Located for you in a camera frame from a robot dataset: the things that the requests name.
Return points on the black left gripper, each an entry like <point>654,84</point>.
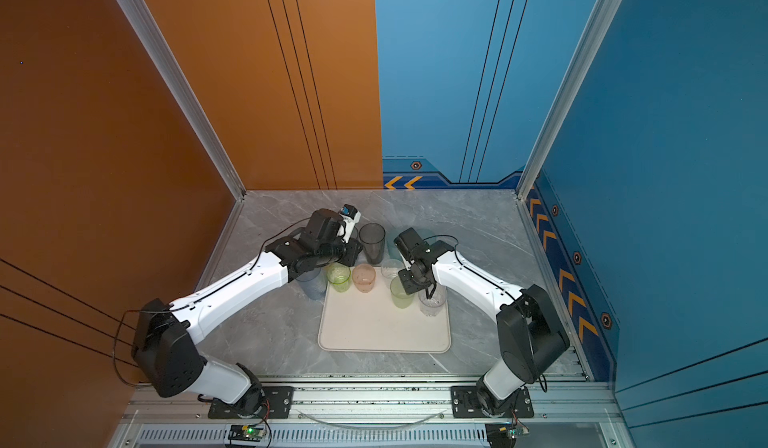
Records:
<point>353,253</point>

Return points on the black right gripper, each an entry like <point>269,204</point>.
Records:
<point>409,288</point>

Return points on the clear small glass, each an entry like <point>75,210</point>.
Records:
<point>390,268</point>

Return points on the green small glass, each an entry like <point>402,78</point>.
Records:
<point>338,277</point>

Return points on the light blue plastic cup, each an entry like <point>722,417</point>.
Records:
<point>313,284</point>

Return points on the light green tall cup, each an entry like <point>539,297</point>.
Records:
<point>400,298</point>

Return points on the clear faceted glass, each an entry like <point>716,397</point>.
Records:
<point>432,302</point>

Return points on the dark grey tall cup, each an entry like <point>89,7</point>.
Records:
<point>372,237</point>

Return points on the pink small glass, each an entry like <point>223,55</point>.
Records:
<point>364,277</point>

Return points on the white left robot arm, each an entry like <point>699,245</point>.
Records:
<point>167,336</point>

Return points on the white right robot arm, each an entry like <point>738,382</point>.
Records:
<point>530,333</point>

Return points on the white rectangular tray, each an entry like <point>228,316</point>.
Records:
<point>356,321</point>

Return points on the right green circuit board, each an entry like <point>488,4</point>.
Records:
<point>505,435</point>

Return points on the green circuit board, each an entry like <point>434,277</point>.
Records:
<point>248,435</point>
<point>505,435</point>

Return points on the left green circuit board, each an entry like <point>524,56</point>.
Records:
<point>248,435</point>

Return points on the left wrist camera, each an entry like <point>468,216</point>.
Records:
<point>350,217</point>

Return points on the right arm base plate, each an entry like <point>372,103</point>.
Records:
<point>478,402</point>

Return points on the aluminium frame rail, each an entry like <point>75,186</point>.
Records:
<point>394,399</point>

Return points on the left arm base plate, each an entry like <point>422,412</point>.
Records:
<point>274,403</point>

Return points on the left aluminium corner post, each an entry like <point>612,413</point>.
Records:
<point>154,43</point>

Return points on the aluminium corner post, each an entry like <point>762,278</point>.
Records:
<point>154,43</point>
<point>593,35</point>

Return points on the right aluminium corner post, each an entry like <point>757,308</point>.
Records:
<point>593,35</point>

